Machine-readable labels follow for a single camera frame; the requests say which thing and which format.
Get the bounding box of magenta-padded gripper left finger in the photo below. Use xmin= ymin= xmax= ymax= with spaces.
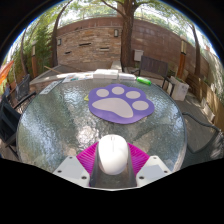
xmin=53 ymin=141 xmax=101 ymax=188

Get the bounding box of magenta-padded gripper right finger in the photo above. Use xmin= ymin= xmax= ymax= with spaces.
xmin=126 ymin=142 xmax=173 ymax=189

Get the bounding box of white computer mouse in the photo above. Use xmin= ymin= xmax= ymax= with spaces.
xmin=97 ymin=134 xmax=129 ymax=176

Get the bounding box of purple paw-shaped mouse pad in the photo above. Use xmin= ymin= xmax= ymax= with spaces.
xmin=87 ymin=83 xmax=155 ymax=125

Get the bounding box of black metal armchair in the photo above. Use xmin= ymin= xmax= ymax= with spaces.
xmin=181 ymin=111 xmax=224 ymax=161

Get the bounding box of black mesh chair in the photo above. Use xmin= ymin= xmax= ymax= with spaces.
xmin=14 ymin=73 xmax=37 ymax=105
xmin=0 ymin=96 xmax=23 ymax=158

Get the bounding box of low white planter box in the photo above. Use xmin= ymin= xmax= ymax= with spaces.
xmin=199 ymin=96 xmax=216 ymax=123

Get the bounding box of tall white planter box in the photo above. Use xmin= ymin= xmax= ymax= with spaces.
xmin=169 ymin=75 xmax=190 ymax=102

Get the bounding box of long printed paper strip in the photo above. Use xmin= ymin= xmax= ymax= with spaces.
xmin=39 ymin=79 xmax=63 ymax=95

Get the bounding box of green wipes pack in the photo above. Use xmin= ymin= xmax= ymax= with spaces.
xmin=135 ymin=76 xmax=153 ymax=86

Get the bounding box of white notebook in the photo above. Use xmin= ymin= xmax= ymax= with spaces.
xmin=118 ymin=72 xmax=137 ymax=81

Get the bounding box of stone raised garden bed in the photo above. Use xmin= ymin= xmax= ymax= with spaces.
xmin=29 ymin=60 xmax=123 ymax=92

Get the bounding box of white flat box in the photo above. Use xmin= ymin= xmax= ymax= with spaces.
xmin=104 ymin=68 xmax=120 ymax=80
xmin=93 ymin=68 xmax=107 ymax=80

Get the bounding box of dark slatted garden chair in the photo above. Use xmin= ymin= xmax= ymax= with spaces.
xmin=132 ymin=55 xmax=175 ymax=90

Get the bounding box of large tree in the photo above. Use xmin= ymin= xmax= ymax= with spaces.
xmin=99 ymin=0 xmax=145 ymax=68

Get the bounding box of thin leaning tree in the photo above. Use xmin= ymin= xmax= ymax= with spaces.
xmin=51 ymin=0 xmax=73 ymax=68

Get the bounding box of wooden lamp post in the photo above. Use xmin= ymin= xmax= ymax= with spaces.
xmin=31 ymin=40 xmax=39 ymax=80
xmin=177 ymin=36 xmax=188 ymax=80

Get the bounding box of white wall-mounted box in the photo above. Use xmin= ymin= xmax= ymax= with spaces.
xmin=133 ymin=49 xmax=145 ymax=62

